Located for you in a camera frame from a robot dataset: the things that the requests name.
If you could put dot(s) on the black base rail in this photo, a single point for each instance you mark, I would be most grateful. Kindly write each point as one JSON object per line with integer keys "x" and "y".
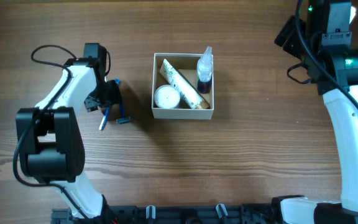
{"x": 244, "y": 214}

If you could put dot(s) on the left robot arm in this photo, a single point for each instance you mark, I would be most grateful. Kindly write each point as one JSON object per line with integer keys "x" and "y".
{"x": 50, "y": 151}

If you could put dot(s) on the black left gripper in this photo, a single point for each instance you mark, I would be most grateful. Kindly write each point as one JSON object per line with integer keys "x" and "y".
{"x": 114, "y": 96}

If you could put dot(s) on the white cardboard box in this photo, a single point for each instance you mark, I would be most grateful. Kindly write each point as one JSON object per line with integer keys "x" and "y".
{"x": 186, "y": 65}

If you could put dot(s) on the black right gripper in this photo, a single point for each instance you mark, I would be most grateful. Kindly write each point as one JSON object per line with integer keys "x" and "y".
{"x": 290, "y": 45}

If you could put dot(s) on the blue disposable razor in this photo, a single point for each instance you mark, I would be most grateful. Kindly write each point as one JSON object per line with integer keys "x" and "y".
{"x": 123, "y": 118}

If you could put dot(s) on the blue white toothbrush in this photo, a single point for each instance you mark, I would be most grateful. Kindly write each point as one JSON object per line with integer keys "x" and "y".
{"x": 106, "y": 112}

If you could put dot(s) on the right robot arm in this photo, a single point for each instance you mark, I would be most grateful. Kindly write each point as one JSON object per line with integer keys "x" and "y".
{"x": 322, "y": 44}

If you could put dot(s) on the white leaf-print tube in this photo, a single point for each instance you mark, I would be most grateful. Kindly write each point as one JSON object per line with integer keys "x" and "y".
{"x": 189, "y": 94}

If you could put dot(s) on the cotton swab tub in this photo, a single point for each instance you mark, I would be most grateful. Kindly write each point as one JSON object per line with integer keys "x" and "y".
{"x": 167, "y": 97}

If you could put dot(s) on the clear spray bottle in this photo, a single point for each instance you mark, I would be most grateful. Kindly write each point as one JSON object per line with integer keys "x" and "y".
{"x": 205, "y": 71}

